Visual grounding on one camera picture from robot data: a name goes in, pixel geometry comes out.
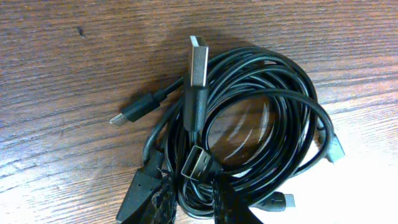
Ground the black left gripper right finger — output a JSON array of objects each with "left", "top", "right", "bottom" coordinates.
[{"left": 213, "top": 179, "right": 262, "bottom": 224}]

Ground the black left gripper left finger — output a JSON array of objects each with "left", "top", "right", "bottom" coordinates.
[{"left": 116, "top": 167, "right": 177, "bottom": 224}]

